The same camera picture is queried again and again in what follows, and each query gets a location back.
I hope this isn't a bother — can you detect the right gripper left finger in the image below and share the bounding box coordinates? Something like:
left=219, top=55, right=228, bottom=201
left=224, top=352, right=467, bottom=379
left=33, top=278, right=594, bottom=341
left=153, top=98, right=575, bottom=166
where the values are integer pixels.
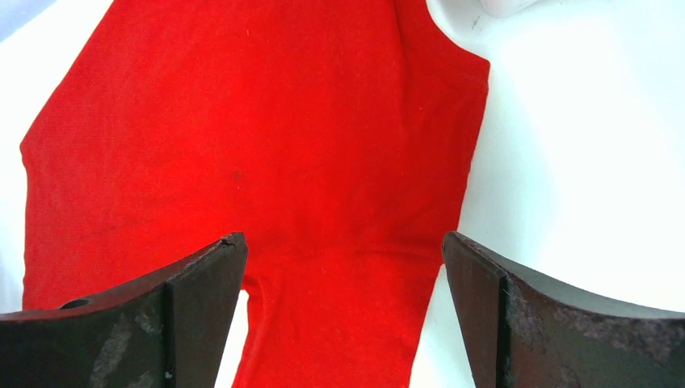
left=1, top=232, right=247, bottom=387

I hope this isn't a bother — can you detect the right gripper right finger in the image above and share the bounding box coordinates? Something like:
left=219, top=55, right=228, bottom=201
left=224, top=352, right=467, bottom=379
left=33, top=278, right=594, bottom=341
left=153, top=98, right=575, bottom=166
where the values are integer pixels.
left=442, top=232, right=684, bottom=387

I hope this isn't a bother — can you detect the red t-shirt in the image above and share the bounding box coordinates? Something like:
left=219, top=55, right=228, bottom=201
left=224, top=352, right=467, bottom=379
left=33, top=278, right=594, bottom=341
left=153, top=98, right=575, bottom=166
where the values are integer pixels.
left=20, top=1, right=490, bottom=387

